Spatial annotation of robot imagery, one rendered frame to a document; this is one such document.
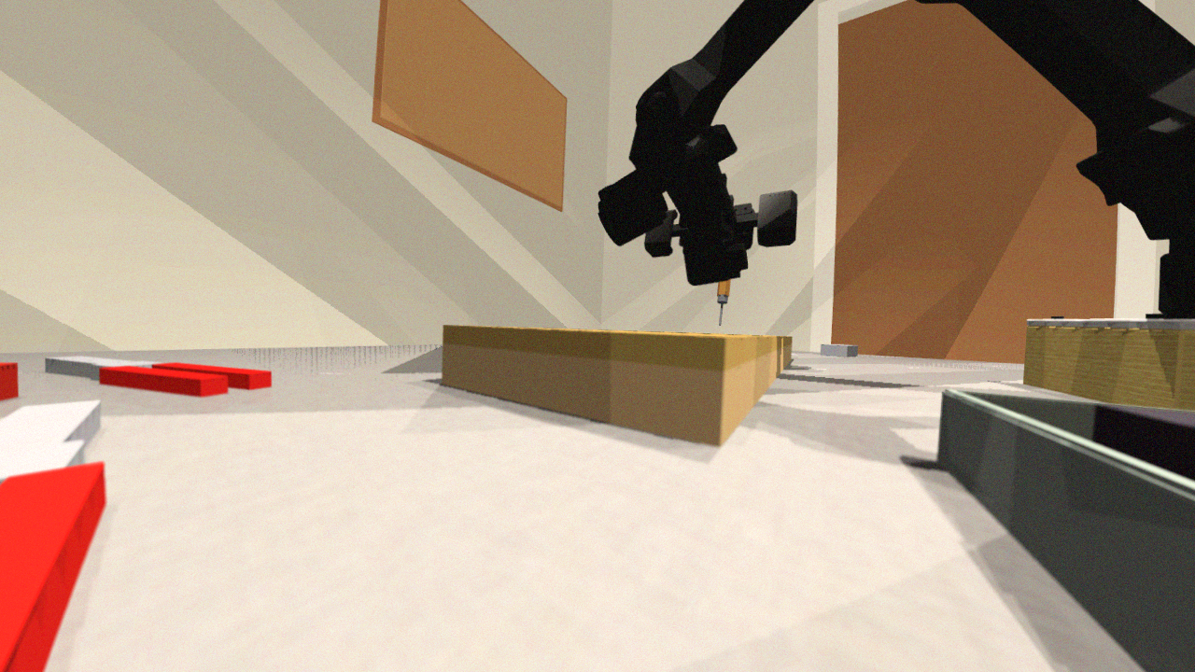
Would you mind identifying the white rectangular block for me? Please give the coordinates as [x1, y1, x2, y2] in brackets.
[821, 344, 858, 358]

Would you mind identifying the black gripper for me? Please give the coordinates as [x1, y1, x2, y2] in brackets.
[644, 173, 798, 258]

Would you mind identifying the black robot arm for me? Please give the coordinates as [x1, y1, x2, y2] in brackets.
[598, 0, 1195, 319]

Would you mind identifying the brown-handled awl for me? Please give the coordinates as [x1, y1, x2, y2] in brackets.
[717, 280, 731, 326]

